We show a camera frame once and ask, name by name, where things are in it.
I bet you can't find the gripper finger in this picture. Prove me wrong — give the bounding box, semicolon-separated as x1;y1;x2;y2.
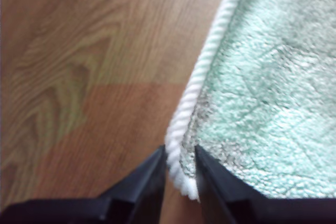
195;145;276;224
98;146;166;224

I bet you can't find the mint green fluffy tea towel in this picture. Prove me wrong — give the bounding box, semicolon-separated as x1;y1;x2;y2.
164;0;336;201

